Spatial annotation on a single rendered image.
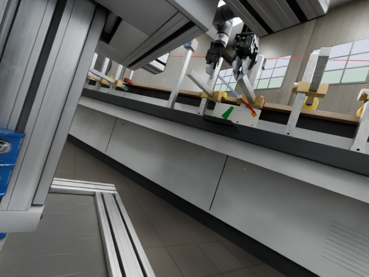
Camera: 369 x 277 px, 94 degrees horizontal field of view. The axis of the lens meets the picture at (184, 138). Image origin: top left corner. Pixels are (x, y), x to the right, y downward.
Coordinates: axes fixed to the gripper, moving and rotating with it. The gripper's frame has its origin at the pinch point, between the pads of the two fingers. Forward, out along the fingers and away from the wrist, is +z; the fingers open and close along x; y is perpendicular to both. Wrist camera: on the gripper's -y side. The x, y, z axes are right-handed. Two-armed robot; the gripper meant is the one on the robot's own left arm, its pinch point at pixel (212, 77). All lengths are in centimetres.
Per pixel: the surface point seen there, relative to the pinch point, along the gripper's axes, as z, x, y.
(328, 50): -3, 39, -40
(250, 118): 17.9, 3.9, -26.9
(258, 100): 7.8, 4.3, -28.0
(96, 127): 60, -75, 124
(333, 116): 5, 0, -65
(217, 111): 18.0, -2.8, -8.7
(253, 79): -3.6, 1.5, -22.4
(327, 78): -255, -461, -243
